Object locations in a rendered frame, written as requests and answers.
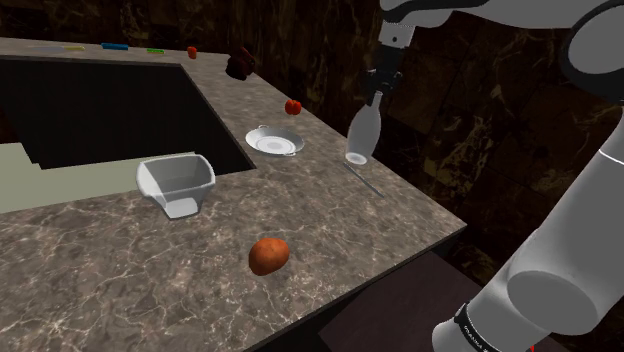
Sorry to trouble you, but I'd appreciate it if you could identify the clear white glass bottle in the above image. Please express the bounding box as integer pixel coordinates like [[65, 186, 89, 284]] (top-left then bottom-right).
[[344, 89, 384, 166]]

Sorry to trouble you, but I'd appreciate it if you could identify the thin grey metal utensil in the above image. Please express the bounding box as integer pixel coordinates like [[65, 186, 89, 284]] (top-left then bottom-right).
[[342, 162, 386, 199]]

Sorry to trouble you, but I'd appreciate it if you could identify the dark red lumpy object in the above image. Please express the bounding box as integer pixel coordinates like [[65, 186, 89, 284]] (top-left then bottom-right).
[[225, 46, 257, 82]]

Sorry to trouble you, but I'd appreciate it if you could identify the brown potato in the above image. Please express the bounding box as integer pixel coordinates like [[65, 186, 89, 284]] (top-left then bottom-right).
[[248, 237, 291, 277]]

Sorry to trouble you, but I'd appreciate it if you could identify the grey square bowl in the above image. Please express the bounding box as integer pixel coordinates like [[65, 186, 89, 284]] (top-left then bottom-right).
[[135, 153, 217, 221]]

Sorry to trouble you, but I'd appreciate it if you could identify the white plate with handles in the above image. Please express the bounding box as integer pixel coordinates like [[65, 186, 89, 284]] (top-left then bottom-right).
[[244, 124, 306, 158]]

